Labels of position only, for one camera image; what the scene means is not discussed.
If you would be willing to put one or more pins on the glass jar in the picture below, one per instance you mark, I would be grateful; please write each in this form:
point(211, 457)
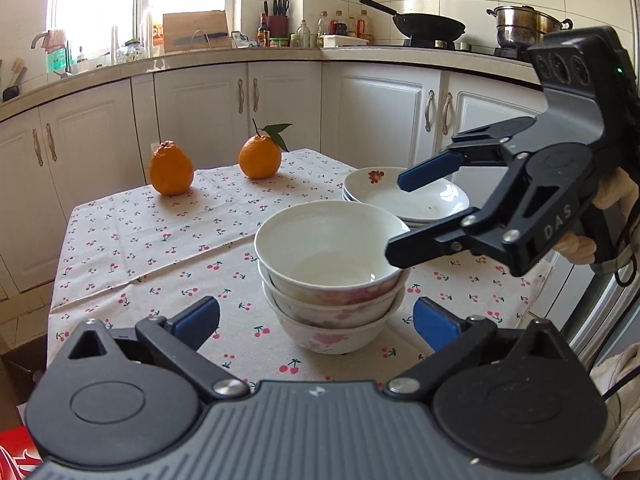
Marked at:
point(132, 52)

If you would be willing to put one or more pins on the black wok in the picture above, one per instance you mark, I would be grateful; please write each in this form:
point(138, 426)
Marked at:
point(430, 25)

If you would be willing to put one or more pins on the steel stock pot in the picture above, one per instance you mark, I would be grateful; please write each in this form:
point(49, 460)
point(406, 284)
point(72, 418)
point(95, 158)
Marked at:
point(520, 25)

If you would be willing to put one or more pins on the chrome faucet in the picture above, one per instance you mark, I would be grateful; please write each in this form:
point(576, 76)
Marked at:
point(34, 40)

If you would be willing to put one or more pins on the white condiment tray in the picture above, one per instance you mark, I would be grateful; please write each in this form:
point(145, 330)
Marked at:
point(345, 41)

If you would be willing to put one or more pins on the white kitchen cabinets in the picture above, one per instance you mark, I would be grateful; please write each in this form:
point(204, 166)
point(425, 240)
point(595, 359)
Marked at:
point(200, 100)

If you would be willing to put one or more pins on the dark sauce bottle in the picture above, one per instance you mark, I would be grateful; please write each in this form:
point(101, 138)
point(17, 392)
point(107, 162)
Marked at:
point(263, 35)

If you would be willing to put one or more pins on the person's right hand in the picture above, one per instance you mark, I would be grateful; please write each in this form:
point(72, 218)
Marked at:
point(622, 192)

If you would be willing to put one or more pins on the condiment bottle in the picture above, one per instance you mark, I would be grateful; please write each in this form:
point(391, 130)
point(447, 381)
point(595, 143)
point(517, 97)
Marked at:
point(365, 25)
point(323, 30)
point(339, 25)

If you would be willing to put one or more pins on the person's white garment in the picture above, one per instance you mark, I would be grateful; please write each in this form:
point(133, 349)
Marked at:
point(622, 440)

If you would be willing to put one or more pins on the gas stove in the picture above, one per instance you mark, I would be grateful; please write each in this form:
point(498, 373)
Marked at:
point(450, 45)

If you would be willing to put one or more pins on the kitchen window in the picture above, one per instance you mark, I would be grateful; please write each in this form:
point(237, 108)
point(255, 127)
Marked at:
point(100, 0)

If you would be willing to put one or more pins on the pink cloth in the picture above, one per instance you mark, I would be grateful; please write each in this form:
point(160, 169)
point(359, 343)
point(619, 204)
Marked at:
point(55, 40)

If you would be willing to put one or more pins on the knob-topped orange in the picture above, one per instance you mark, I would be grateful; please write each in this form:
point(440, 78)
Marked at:
point(172, 170)

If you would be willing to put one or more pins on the orange with green leaf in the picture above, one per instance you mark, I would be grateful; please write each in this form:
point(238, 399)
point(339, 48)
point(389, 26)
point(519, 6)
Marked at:
point(260, 157)

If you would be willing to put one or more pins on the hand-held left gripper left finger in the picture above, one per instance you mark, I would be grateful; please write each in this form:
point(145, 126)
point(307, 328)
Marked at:
point(197, 319)

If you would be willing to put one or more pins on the clear glass bottle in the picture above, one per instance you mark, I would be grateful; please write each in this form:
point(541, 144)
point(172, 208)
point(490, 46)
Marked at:
point(303, 35)

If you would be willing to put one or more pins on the wooden cutting board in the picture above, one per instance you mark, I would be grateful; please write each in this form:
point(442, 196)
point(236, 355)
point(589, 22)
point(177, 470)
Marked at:
point(195, 27)

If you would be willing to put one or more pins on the beige kitchen countertop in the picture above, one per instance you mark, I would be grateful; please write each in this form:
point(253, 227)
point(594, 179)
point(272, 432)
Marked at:
point(200, 57)

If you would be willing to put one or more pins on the small black bowl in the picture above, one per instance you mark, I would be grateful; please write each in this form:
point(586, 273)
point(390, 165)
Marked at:
point(11, 94)

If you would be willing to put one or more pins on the dark red knife block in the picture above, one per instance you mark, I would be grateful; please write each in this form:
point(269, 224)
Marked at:
point(277, 25)

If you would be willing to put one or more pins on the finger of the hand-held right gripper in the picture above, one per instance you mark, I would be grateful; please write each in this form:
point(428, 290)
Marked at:
point(430, 170)
point(425, 245)

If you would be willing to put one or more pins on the cherry print tablecloth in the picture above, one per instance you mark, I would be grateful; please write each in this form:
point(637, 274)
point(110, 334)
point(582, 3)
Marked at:
point(150, 240)

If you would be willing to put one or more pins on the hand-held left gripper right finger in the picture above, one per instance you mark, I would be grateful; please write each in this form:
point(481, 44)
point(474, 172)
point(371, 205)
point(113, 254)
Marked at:
point(434, 325)

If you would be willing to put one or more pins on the white bowl pink flowers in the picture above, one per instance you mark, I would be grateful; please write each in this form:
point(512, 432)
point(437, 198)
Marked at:
point(330, 337)
point(320, 240)
point(330, 310)

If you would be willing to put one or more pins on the red cardboard box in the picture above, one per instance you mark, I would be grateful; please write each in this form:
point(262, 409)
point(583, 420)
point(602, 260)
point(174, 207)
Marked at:
point(15, 455)

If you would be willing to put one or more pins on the green dish soap bottle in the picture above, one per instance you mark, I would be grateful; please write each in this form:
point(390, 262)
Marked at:
point(56, 62)

